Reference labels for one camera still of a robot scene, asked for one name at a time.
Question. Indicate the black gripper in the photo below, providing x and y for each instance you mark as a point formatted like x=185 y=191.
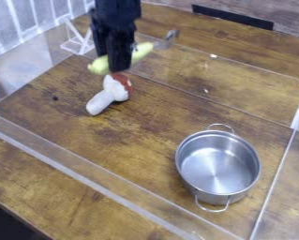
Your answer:
x=114 y=14

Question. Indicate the green handled metal spoon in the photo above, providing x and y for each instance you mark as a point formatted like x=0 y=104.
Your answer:
x=98 y=66

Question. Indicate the white and red toy mushroom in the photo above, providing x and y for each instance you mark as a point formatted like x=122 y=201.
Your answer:
x=116 y=90

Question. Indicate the black strip on table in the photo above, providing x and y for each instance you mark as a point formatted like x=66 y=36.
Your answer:
x=232 y=17

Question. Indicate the stainless steel pot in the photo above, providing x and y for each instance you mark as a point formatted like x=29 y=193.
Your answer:
x=217 y=166

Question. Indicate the clear acrylic front barrier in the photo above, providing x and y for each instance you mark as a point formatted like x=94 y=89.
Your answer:
x=171 y=216

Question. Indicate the clear acrylic triangle bracket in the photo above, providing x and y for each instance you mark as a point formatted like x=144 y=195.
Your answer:
x=77 y=44

